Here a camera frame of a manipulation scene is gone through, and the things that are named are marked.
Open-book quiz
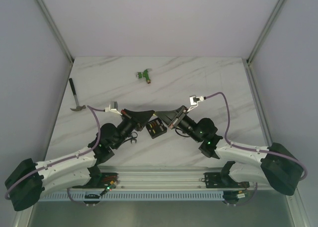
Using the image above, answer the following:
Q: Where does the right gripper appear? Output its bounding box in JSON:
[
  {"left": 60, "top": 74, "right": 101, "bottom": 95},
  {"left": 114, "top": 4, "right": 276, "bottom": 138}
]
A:
[{"left": 155, "top": 105, "right": 202, "bottom": 143}]

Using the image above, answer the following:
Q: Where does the black fuse box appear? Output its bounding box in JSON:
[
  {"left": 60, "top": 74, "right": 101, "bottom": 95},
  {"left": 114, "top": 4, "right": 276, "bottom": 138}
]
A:
[{"left": 146, "top": 118, "right": 167, "bottom": 139}]

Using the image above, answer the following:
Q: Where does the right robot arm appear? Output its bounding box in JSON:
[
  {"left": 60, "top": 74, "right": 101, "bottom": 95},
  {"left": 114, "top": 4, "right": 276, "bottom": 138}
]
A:
[{"left": 155, "top": 106, "right": 305, "bottom": 196}]

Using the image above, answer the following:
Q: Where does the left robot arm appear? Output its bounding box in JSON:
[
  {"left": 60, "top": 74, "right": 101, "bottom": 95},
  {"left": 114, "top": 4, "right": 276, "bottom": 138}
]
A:
[{"left": 4, "top": 109, "right": 155, "bottom": 211}]

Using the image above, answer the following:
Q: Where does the silver combination wrench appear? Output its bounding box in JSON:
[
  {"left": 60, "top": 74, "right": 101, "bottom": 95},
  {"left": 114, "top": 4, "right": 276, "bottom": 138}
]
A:
[{"left": 130, "top": 136, "right": 138, "bottom": 143}]

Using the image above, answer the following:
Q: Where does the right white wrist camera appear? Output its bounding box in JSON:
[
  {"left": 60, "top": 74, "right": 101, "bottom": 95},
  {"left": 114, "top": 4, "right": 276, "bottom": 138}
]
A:
[{"left": 187, "top": 95, "right": 206, "bottom": 112}]

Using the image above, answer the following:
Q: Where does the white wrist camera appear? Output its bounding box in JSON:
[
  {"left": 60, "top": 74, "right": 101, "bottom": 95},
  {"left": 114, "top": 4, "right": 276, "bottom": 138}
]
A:
[
  {"left": 104, "top": 101, "right": 122, "bottom": 115},
  {"left": 187, "top": 95, "right": 206, "bottom": 112}
]

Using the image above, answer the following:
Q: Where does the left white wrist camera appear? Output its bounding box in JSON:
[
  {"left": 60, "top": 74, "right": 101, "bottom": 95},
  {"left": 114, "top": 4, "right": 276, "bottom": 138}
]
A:
[{"left": 104, "top": 101, "right": 122, "bottom": 115}]

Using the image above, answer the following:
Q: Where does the aluminium frame rail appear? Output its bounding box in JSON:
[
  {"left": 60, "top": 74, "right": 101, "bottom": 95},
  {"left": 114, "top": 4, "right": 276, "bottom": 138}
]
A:
[{"left": 26, "top": 163, "right": 298, "bottom": 189}]

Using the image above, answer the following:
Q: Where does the hammer with black handle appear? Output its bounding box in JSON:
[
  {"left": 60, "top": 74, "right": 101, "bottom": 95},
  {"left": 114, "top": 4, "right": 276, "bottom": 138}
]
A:
[{"left": 69, "top": 78, "right": 86, "bottom": 112}]

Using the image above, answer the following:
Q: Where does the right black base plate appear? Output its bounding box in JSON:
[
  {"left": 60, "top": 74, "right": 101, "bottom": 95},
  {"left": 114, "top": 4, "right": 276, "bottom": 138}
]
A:
[{"left": 201, "top": 172, "right": 250, "bottom": 189}]

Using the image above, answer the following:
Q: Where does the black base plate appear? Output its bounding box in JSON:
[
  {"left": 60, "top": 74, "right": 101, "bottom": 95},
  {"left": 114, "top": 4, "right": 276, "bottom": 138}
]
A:
[
  {"left": 201, "top": 172, "right": 250, "bottom": 189},
  {"left": 84, "top": 172, "right": 118, "bottom": 188}
]

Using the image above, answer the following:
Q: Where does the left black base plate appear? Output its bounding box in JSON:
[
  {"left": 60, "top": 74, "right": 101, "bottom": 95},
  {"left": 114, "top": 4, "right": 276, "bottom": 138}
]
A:
[{"left": 84, "top": 172, "right": 118, "bottom": 188}]

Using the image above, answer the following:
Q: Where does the white slotted cable duct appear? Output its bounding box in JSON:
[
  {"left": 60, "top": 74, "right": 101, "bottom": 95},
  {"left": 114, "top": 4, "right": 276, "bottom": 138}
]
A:
[{"left": 40, "top": 190, "right": 224, "bottom": 202}]

